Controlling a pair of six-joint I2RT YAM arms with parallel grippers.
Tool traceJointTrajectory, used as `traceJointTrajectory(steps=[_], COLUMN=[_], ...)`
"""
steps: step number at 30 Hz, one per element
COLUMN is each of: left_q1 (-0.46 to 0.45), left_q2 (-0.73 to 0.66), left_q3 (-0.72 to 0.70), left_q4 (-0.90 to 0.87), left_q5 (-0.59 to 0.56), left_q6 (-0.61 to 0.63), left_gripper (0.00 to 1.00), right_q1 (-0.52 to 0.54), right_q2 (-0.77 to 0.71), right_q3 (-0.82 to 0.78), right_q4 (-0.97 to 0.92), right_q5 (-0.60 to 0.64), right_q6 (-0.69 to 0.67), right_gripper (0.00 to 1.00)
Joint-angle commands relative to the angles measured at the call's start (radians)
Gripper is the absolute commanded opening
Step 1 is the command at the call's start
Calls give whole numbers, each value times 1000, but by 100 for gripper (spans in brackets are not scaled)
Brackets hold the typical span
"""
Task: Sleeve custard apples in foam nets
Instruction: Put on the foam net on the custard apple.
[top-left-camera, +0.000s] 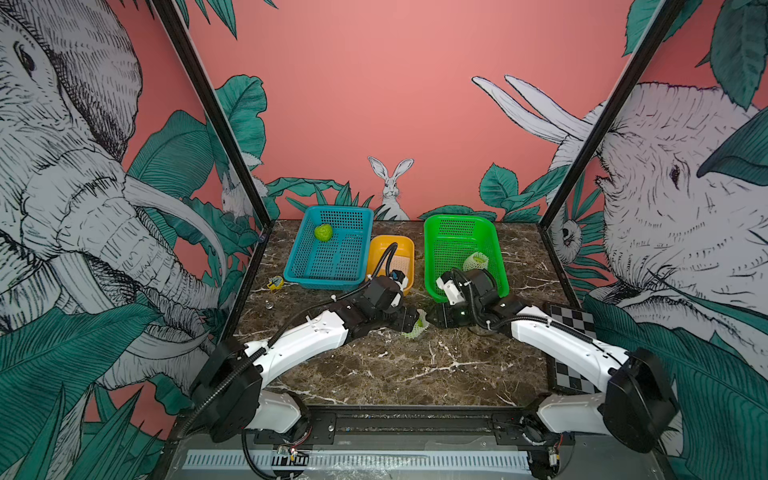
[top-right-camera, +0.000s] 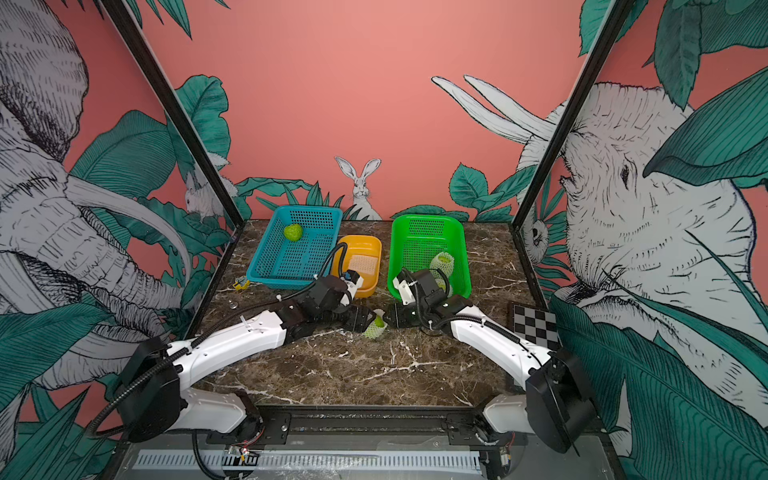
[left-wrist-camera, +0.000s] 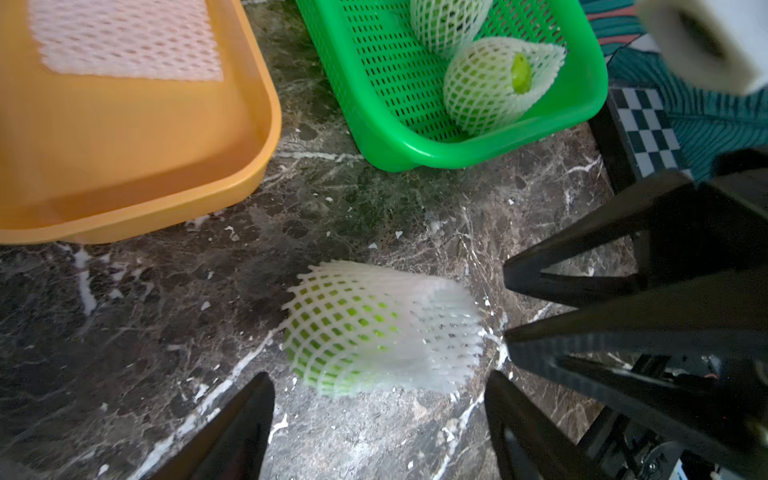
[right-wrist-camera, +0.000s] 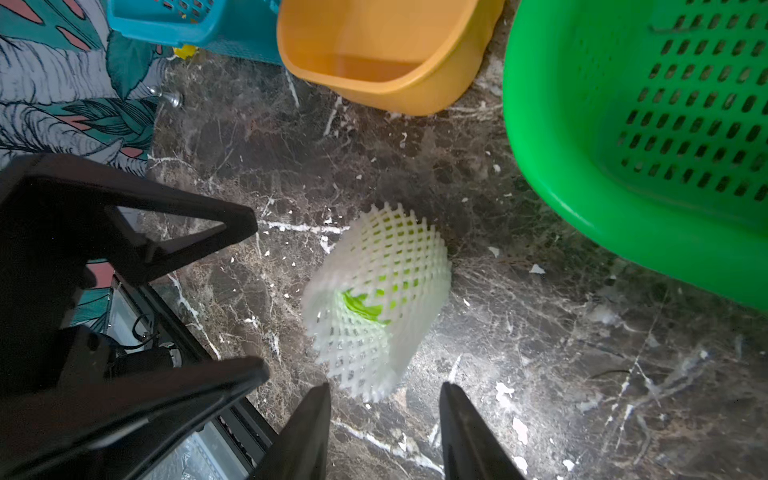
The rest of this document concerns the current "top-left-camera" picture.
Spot black right frame post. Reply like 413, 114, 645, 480
537, 0, 685, 230

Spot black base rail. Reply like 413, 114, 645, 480
173, 404, 652, 451

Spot teal plastic basket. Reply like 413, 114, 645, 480
283, 206, 374, 290

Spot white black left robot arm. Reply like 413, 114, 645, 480
176, 243, 419, 444

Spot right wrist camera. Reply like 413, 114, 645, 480
436, 277, 465, 306

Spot black white checkerboard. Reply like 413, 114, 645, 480
543, 302, 599, 395

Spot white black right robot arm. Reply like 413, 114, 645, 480
432, 268, 679, 453

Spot yellow plastic tub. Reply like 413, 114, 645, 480
366, 235, 416, 295

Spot small yellow blue object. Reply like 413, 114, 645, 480
267, 276, 285, 291

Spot black left frame post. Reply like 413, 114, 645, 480
151, 0, 273, 230

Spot bright green plastic basket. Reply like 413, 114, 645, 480
424, 215, 510, 303

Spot white foam net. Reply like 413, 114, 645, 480
462, 252, 490, 271
402, 309, 428, 339

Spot black frame post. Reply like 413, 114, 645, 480
537, 0, 685, 230
151, 0, 273, 230

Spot green custard apple back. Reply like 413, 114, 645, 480
314, 223, 334, 242

